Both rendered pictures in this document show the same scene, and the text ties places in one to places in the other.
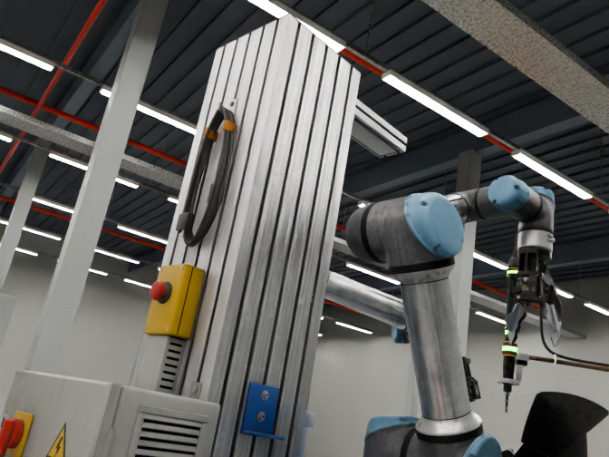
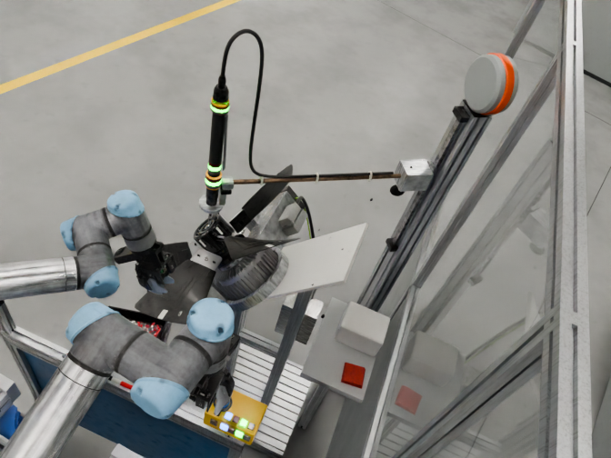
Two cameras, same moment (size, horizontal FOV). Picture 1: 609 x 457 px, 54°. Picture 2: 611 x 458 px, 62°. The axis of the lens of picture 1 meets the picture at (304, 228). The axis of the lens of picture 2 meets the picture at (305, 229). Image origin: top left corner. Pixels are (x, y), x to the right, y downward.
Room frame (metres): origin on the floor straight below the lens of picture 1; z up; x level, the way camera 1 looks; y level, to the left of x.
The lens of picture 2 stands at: (0.88, -0.38, 2.56)
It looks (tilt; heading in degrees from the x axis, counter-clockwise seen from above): 48 degrees down; 326
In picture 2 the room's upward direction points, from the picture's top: 17 degrees clockwise
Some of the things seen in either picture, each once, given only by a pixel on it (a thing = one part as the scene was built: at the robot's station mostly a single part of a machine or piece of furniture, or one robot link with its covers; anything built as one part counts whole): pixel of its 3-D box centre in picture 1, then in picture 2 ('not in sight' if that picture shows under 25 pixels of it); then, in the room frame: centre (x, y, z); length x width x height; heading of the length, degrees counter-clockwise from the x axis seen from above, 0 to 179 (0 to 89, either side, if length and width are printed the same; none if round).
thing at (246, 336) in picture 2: not in sight; (259, 342); (1.79, -0.95, 0.56); 0.19 x 0.04 x 0.04; 48
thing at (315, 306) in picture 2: not in sight; (298, 316); (1.78, -1.09, 0.73); 0.15 x 0.09 x 0.22; 48
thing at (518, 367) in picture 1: (511, 368); (215, 193); (1.83, -0.70, 1.50); 0.09 x 0.07 x 0.10; 83
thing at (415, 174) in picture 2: not in sight; (415, 174); (1.76, -1.32, 1.54); 0.10 x 0.07 x 0.08; 83
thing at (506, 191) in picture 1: (507, 199); (163, 372); (1.23, -0.44, 1.78); 0.11 x 0.11 x 0.08; 40
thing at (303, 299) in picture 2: not in sight; (284, 352); (1.71, -1.03, 0.58); 0.09 x 0.04 x 1.15; 138
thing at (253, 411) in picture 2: not in sight; (235, 414); (1.37, -0.67, 1.02); 0.16 x 0.10 x 0.11; 48
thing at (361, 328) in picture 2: not in sight; (363, 325); (1.59, -1.25, 0.92); 0.17 x 0.16 x 0.11; 48
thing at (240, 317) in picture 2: not in sight; (233, 343); (1.87, -0.86, 0.46); 0.09 x 0.04 x 0.91; 138
